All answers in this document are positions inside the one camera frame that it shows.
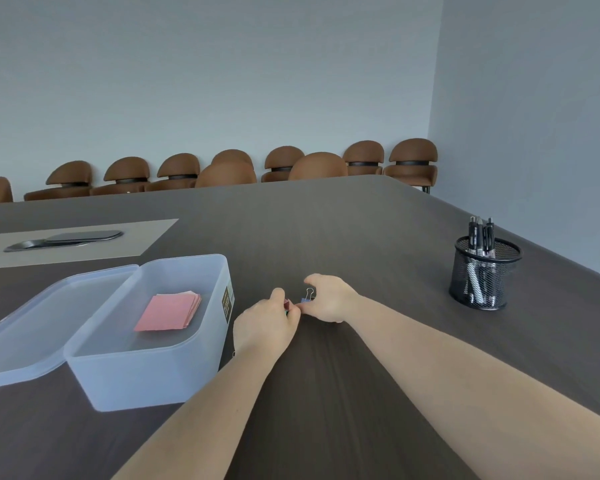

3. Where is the person's right hand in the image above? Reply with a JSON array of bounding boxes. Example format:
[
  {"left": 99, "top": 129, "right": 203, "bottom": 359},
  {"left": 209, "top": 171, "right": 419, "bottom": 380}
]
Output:
[{"left": 299, "top": 274, "right": 362, "bottom": 324}]

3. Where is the person's left hand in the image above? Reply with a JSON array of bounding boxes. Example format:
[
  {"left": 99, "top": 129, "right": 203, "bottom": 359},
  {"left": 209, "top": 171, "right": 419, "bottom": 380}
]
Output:
[{"left": 233, "top": 288, "right": 302, "bottom": 360}]

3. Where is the person's left forearm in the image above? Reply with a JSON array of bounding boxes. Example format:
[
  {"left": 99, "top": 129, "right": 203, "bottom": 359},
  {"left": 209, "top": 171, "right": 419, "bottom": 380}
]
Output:
[{"left": 111, "top": 345, "right": 281, "bottom": 480}]

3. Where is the person's right forearm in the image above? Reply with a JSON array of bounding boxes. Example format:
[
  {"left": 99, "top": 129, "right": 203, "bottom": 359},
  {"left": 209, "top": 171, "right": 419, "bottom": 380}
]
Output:
[{"left": 341, "top": 294, "right": 600, "bottom": 480}]

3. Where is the row of brown chairs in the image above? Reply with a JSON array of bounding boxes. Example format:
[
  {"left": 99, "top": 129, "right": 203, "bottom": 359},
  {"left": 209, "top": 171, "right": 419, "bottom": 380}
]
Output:
[{"left": 0, "top": 138, "right": 439, "bottom": 204}]

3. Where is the stack of pink paper sheets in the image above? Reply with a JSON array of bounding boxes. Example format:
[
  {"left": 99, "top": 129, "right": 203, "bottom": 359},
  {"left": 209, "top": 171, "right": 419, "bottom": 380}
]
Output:
[{"left": 133, "top": 291, "right": 202, "bottom": 333}]

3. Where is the translucent plastic storage box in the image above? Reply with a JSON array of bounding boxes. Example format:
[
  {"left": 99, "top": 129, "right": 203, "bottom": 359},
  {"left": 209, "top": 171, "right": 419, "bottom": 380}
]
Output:
[{"left": 64, "top": 254, "right": 236, "bottom": 413}]

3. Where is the black pen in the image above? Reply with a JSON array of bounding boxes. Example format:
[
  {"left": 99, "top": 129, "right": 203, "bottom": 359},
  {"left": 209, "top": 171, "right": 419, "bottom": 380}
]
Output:
[
  {"left": 467, "top": 216, "right": 481, "bottom": 304},
  {"left": 476, "top": 218, "right": 488, "bottom": 305},
  {"left": 484, "top": 218, "right": 497, "bottom": 306}
]

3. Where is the black mesh pen holder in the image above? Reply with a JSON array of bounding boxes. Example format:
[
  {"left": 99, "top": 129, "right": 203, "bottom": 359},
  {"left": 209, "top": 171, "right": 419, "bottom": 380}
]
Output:
[{"left": 449, "top": 236, "right": 523, "bottom": 311}]

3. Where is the translucent plastic box lid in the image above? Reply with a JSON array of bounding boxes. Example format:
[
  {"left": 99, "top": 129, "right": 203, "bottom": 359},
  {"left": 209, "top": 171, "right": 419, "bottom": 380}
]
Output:
[{"left": 0, "top": 265, "right": 141, "bottom": 391}]

